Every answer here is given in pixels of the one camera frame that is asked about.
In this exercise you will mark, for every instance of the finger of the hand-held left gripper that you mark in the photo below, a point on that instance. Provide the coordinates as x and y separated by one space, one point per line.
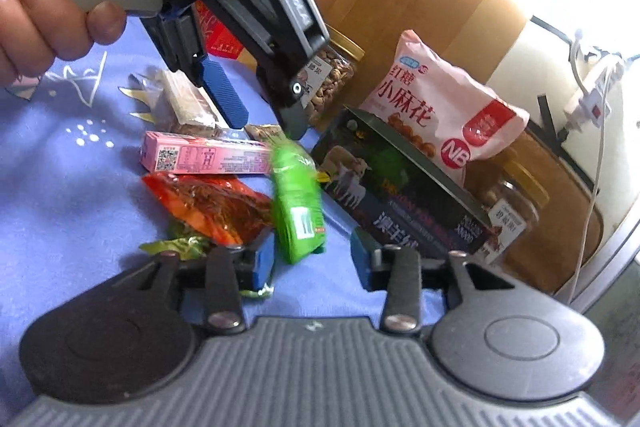
225 94
292 107

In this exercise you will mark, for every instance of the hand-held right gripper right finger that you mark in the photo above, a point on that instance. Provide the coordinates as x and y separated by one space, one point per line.
361 259

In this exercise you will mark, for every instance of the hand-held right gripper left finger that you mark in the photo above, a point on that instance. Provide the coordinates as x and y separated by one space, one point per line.
262 264

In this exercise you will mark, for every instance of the red snack packet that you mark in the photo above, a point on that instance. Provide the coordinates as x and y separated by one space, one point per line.
215 207

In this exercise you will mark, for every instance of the green snack packet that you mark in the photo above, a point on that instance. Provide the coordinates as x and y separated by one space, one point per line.
295 197

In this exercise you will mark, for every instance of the dark sheep print box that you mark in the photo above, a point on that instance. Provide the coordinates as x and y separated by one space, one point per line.
380 187

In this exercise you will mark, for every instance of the brown snack packet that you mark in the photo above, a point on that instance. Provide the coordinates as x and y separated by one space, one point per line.
262 134

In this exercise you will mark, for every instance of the clear biscuit bar packet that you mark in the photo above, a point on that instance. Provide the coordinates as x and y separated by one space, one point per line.
185 107

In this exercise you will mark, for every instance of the clear nut jar gold lid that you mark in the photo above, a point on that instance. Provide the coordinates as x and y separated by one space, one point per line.
515 207
330 82

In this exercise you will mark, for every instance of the red paper box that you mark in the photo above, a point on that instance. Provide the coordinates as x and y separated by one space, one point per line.
220 37

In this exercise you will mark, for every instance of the pink paper box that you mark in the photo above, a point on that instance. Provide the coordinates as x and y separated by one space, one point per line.
200 154

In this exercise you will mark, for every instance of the green foil candy wrapper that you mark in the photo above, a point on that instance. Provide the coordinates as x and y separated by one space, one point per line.
175 247

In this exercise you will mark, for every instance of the pink snack bag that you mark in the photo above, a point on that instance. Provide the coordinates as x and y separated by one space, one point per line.
425 97

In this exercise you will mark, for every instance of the blue printed blanket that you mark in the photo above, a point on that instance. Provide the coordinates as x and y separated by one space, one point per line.
75 187

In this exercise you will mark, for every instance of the white power strip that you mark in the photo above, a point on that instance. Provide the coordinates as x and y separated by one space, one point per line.
590 102

